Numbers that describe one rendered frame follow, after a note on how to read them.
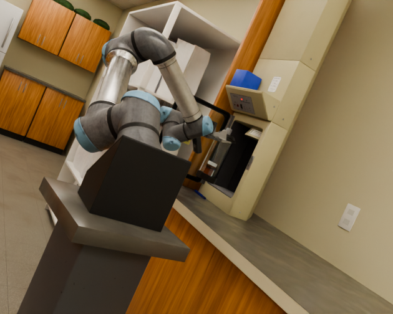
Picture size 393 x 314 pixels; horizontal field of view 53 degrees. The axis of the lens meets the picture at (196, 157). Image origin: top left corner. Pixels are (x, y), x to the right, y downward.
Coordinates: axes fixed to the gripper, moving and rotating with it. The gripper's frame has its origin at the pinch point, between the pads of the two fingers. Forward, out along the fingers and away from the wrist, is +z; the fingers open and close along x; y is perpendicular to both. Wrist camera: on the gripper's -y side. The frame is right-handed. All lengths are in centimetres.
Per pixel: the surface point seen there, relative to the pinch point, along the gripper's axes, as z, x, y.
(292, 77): 13.3, -14.3, 38.3
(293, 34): 14, -2, 59
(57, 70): -4, 542, 2
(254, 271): -22, -74, -30
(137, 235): -61, -74, -26
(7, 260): -58, 94, -120
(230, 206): 8.4, -12.7, -26.7
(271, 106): 8.2, -14.2, 22.4
